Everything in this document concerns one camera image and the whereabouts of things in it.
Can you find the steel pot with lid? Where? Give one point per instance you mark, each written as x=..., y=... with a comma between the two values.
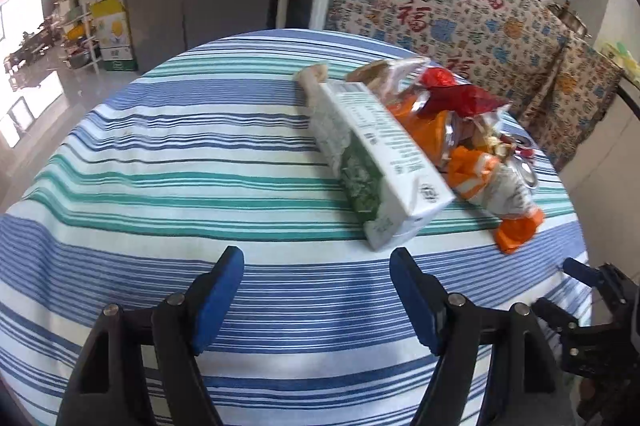
x=570, y=18

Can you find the red plastic wrapper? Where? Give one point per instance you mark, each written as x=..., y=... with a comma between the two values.
x=460, y=96

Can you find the orange white snack packet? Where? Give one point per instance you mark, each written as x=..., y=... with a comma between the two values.
x=500, y=196

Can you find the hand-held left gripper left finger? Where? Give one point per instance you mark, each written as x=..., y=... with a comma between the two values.
x=220, y=301

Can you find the yellow green cardboard box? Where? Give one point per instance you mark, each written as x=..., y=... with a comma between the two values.
x=115, y=36

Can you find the green white milk carton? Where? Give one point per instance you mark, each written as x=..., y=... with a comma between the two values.
x=380, y=156

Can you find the yellow green plastic ware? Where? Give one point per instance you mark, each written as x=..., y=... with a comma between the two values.
x=620, y=56

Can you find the patterned beige cloth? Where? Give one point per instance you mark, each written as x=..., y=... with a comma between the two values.
x=440, y=6
x=575, y=106

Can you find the white paper bag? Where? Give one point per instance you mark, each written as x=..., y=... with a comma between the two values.
x=312, y=78

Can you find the orange foil snack bag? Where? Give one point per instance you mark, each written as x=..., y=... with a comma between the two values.
x=417, y=126

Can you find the crushed red can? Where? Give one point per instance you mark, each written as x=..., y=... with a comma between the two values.
x=525, y=173

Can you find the blue green striped tablecloth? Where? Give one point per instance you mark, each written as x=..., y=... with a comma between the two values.
x=200, y=156

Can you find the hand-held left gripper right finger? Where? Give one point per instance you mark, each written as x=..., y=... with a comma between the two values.
x=415, y=301

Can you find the clear plastic wrapper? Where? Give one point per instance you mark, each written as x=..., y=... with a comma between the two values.
x=382, y=73

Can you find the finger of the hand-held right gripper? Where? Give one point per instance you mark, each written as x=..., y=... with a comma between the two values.
x=582, y=271
x=552, y=313

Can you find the metal basin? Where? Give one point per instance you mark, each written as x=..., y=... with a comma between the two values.
x=82, y=60

